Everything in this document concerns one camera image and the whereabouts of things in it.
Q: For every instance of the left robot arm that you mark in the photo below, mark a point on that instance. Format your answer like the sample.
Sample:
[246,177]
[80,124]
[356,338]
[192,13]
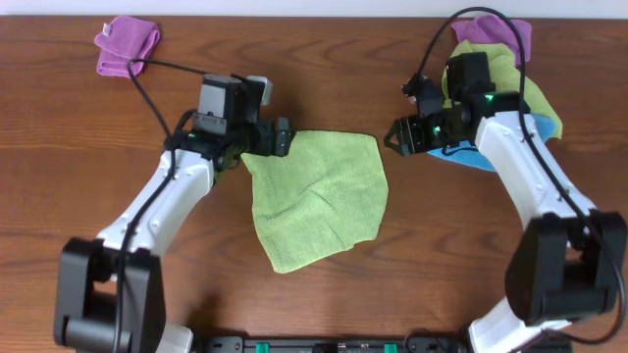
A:
[110,292]

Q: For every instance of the crumpled purple cloth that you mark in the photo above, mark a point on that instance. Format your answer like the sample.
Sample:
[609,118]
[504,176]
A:
[490,29]

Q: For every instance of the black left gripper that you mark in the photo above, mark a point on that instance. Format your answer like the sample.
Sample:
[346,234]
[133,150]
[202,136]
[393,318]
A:
[267,143]

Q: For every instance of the bright green cloth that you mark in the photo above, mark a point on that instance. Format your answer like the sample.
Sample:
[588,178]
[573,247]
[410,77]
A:
[327,194]

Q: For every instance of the blue cloth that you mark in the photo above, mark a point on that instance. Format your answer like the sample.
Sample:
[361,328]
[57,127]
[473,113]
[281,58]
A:
[467,155]

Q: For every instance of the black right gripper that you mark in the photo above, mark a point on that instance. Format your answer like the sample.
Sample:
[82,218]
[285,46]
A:
[411,140]

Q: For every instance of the folded purple cloth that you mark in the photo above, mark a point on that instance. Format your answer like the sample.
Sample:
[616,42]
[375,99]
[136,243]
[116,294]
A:
[123,39]

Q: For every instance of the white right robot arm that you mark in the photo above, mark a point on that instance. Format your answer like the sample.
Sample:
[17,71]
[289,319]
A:
[566,267]

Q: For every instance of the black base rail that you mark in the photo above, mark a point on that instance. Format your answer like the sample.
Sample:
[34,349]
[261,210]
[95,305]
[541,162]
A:
[418,344]

